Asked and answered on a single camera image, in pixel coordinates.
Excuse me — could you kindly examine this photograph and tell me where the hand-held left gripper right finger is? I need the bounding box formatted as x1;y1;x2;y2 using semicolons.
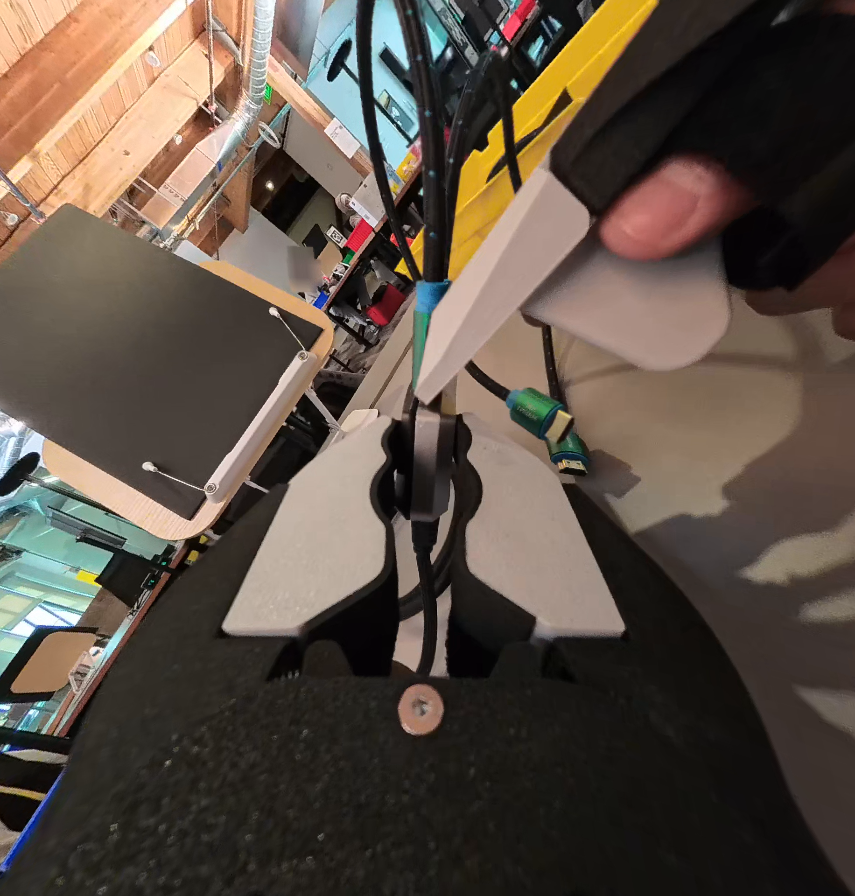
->
449;416;627;652

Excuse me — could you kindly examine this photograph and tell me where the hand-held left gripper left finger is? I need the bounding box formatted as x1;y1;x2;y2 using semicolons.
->
221;413;403;670

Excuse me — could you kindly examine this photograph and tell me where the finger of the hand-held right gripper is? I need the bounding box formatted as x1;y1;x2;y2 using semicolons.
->
523;238;736;373
414;166;596;407

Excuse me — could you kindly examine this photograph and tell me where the black hdmi switch with cable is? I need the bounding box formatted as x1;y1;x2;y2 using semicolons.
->
396;404;459;676

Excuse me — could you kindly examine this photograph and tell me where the yellow plastic bin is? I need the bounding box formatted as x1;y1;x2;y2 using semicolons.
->
400;0;659;281

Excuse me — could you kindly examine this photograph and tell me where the red box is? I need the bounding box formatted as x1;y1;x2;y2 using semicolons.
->
369;285;410;331

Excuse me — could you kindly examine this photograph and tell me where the wooden-framed black panel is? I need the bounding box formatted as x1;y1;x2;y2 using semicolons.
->
0;203;337;543

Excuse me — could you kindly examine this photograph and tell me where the silver ventilation duct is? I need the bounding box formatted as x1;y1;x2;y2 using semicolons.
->
159;0;281;242

